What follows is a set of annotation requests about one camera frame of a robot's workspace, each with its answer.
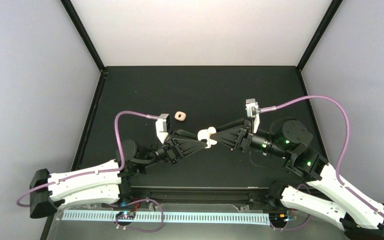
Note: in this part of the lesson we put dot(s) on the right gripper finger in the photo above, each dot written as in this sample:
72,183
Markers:
231,137
232,124

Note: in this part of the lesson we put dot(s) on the cream earbud charging case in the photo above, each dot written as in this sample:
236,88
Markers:
205,135

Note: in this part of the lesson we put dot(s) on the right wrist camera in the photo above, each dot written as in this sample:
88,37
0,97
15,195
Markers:
252,110

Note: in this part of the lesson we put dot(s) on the right frame post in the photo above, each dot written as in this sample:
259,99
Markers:
318,34

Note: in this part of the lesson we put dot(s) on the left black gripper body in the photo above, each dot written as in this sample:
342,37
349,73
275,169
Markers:
170,151

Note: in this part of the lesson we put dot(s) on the white slotted cable duct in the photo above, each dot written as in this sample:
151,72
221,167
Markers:
170,217

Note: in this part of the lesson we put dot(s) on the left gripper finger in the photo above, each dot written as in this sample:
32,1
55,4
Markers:
184,133
185,147

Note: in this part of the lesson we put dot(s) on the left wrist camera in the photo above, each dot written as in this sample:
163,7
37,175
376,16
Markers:
162,127

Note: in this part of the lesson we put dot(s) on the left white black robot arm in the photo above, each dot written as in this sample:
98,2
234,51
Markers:
108,182

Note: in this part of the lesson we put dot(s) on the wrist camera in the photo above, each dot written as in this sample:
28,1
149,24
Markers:
162,127
252,110

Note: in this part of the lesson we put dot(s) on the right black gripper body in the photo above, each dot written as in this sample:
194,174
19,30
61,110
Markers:
243,141

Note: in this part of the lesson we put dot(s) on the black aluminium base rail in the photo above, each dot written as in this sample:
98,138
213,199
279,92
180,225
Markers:
257,198

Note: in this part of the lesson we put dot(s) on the small circuit board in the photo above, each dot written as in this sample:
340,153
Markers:
125,215

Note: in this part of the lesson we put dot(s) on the frame post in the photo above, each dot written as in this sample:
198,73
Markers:
81,30
318,34

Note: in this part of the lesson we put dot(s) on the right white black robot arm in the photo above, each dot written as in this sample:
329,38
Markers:
344,206

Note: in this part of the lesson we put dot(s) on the left frame post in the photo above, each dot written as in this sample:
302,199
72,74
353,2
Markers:
81,30

